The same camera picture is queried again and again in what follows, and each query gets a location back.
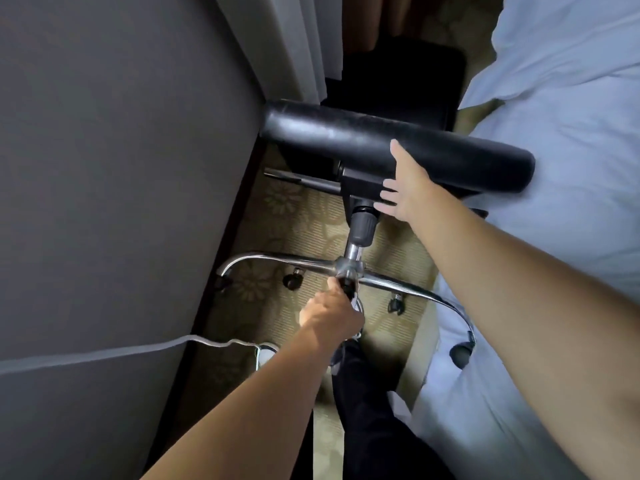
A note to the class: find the person's left hand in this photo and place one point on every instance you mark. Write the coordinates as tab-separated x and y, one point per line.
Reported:
327	319

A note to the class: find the person's right hand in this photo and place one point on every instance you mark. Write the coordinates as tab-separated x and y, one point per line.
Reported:
412	192

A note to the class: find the person's left fingers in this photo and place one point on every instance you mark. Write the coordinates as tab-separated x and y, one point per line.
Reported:
345	302

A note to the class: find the person's right thumb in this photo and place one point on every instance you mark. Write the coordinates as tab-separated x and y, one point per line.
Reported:
400	153

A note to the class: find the black office chair chrome base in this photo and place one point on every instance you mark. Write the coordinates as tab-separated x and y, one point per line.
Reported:
350	134

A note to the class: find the person's right forearm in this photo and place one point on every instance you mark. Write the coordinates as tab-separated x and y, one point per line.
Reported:
525	314

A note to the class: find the person's left forearm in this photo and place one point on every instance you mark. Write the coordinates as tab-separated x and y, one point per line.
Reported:
250	414

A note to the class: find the black padded stool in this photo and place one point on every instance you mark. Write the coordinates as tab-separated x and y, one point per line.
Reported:
400	84

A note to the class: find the white shoe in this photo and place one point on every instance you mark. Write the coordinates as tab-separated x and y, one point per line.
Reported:
266	354

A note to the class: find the person's black trouser leg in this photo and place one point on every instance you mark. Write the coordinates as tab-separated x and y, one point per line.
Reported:
375	419

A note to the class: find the brown curtain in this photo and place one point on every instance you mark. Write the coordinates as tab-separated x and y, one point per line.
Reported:
380	19

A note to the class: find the white curtain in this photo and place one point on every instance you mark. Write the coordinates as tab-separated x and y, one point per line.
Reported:
290	39

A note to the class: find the white bed duvet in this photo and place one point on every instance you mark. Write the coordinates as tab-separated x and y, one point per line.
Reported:
575	94

